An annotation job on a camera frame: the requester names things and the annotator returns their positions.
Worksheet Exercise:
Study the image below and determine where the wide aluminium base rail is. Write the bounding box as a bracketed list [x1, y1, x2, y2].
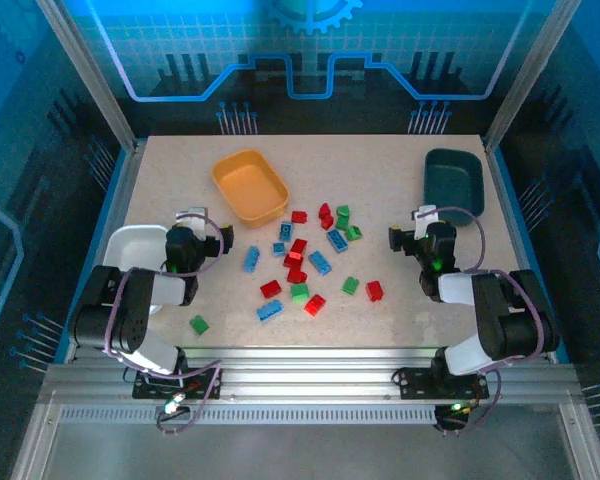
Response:
[37, 347, 584, 409]

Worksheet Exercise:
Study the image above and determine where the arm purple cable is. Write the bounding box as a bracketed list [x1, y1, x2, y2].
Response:
[417, 205, 551, 437]
[102, 212, 226, 435]

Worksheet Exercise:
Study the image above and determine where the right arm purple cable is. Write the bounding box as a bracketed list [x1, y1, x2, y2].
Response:
[417, 205, 551, 437]

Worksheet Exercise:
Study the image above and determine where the aluminium lower frame beam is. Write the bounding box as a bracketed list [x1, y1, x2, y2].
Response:
[559, 402, 600, 480]
[9, 402, 64, 480]

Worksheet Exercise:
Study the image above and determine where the aluminium table side rail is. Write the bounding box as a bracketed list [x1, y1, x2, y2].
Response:
[482, 137, 569, 365]
[62, 139, 149, 365]

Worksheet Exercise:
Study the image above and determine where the orange plastic container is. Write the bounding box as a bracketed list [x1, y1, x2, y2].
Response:
[211, 148, 290, 230]

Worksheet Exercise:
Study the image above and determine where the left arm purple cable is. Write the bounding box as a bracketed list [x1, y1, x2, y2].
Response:
[102, 212, 226, 435]

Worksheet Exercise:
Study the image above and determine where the aluminium frame post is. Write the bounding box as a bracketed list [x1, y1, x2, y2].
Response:
[34, 0, 146, 154]
[482, 0, 584, 154]

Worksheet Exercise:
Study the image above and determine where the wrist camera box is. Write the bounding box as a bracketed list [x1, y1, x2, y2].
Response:
[412, 203, 439, 226]
[174, 206, 207, 236]

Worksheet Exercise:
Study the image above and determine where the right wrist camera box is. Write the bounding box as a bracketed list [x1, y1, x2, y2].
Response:
[412, 203, 439, 226]

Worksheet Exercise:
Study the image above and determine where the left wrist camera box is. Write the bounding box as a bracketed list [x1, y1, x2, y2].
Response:
[174, 206, 207, 236]

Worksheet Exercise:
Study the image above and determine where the white plastic container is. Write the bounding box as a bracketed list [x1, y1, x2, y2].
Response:
[102, 224, 170, 315]

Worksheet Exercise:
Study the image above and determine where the slotted grey cable duct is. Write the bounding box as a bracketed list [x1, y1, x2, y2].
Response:
[58, 405, 439, 427]

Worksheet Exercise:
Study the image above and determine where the dark teal plastic container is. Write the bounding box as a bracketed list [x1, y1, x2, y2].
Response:
[422, 147, 485, 229]

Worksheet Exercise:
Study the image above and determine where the small LED circuit board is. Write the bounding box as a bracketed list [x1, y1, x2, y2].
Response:
[162, 392, 191, 416]
[437, 399, 476, 419]

